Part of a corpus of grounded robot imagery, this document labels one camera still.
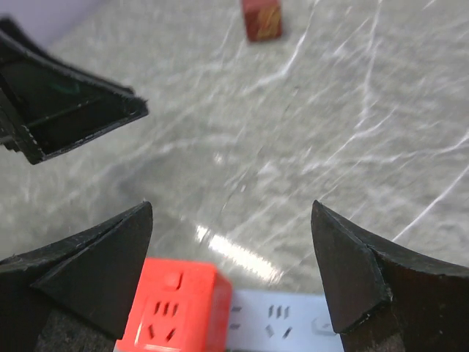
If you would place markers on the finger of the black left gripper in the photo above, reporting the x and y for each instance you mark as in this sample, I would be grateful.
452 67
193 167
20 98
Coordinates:
12 29
48 108

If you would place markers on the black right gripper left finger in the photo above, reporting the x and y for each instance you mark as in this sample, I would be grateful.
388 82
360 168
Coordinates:
75 294

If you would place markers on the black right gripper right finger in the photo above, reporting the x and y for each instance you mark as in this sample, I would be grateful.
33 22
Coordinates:
384 297

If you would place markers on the red cube socket adapter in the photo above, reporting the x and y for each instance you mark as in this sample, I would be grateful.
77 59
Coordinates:
179 305

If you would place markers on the blue power strip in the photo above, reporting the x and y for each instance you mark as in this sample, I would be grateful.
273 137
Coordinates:
263 320

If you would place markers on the dark red cube adapter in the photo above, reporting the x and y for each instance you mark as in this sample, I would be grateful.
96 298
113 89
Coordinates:
262 19

